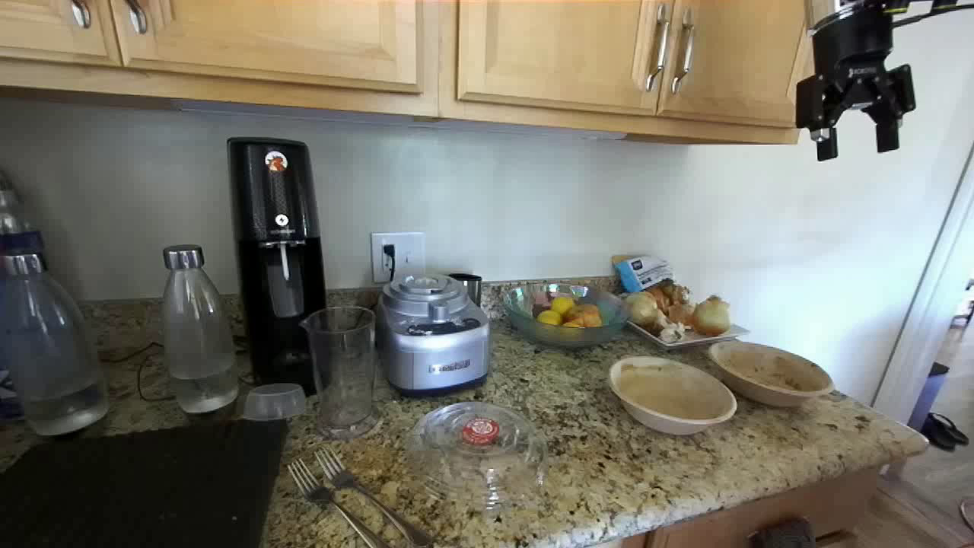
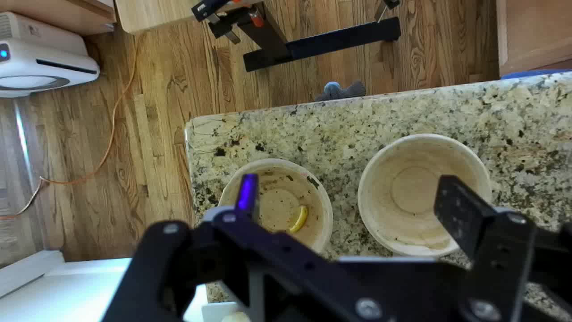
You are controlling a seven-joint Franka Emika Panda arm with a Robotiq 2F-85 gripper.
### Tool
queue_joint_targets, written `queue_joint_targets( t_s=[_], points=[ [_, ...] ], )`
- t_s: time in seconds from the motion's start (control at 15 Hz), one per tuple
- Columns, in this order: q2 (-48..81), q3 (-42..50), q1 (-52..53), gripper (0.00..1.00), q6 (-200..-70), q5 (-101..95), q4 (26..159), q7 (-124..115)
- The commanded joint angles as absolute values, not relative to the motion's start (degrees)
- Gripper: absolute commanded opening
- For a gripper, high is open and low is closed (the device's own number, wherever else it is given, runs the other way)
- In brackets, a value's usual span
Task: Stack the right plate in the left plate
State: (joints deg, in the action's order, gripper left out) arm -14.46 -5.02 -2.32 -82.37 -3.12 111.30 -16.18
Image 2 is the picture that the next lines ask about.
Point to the yellow lemon slice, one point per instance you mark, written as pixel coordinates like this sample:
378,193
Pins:
299,218

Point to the white air purifier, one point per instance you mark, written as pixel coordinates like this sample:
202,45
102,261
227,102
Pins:
42,59

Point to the black floor stand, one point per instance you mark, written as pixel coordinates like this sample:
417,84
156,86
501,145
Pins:
333,41

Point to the light wood base cabinet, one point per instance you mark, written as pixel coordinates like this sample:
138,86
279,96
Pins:
537,28

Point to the black clamp orange tips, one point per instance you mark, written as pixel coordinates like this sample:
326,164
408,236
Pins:
224,23

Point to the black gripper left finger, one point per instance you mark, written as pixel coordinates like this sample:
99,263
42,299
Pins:
161,261

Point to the brown wooden furniture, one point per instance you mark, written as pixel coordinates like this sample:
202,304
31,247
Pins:
59,11

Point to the light wooden board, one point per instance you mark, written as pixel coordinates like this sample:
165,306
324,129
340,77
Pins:
154,11

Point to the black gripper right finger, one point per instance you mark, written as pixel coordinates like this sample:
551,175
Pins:
497,256

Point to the cream shallow plate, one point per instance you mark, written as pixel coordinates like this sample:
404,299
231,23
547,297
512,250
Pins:
286,189
404,189

